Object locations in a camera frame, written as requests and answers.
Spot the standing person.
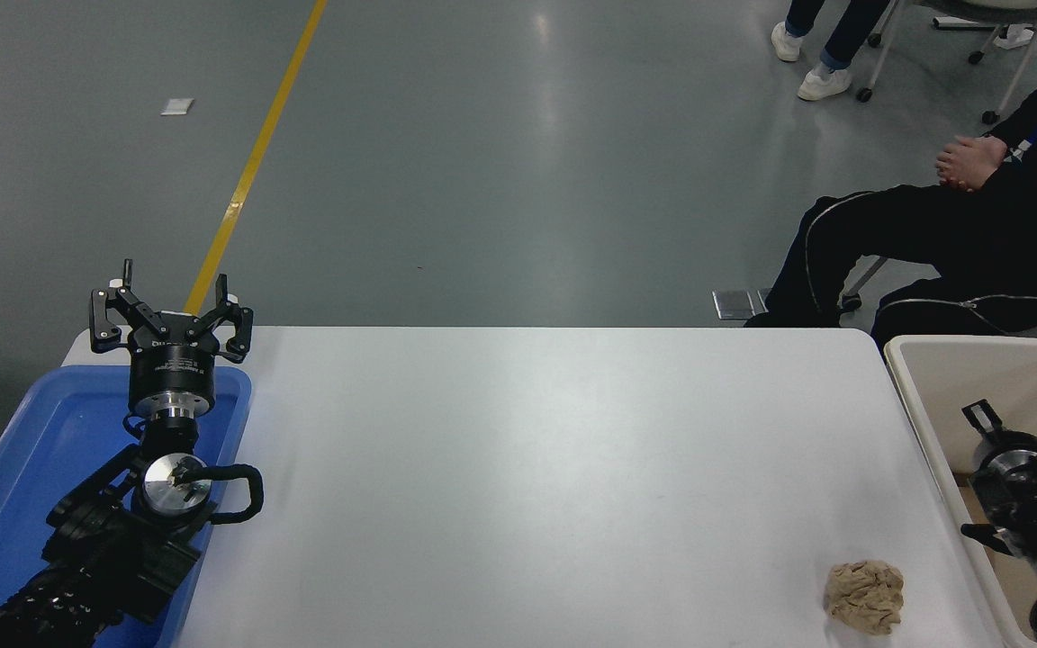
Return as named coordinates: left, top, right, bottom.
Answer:
left=771, top=0, right=894, bottom=102

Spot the seated person's right hand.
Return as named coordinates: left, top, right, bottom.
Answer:
left=947, top=135, right=1009, bottom=183

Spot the seated person's chair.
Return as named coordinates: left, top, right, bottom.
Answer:
left=838, top=256, right=890, bottom=314

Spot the seated person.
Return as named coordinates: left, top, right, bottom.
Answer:
left=744, top=0, right=1037, bottom=350

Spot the blue plastic tray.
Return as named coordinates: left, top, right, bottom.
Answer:
left=0, top=364, right=253, bottom=648

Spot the tan paper ball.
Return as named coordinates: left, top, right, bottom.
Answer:
left=823, top=560, right=905, bottom=636

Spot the large pale plastic bin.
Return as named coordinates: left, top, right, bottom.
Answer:
left=883, top=335, right=1037, bottom=648

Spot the large metal floor plate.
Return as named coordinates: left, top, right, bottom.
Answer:
left=712, top=289, right=757, bottom=321

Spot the seated person's left hand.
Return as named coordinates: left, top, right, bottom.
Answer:
left=935, top=155, right=980, bottom=193

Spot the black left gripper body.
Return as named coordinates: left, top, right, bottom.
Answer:
left=127, top=312, right=221, bottom=402

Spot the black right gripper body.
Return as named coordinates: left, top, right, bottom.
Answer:
left=974, top=430, right=1037, bottom=473

